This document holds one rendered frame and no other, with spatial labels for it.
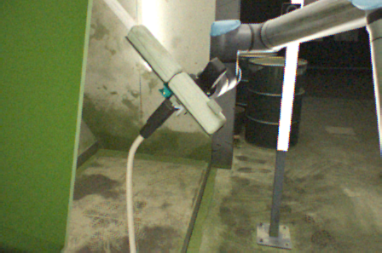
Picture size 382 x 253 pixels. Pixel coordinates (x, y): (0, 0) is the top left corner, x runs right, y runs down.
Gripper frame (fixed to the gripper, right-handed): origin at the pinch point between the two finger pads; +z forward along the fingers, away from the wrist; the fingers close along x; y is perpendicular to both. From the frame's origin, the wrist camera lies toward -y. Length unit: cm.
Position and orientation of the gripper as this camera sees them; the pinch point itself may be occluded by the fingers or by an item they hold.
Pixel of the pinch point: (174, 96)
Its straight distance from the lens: 70.6
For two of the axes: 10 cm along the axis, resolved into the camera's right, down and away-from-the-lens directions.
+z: -5.0, 2.6, -8.3
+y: -5.9, 5.9, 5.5
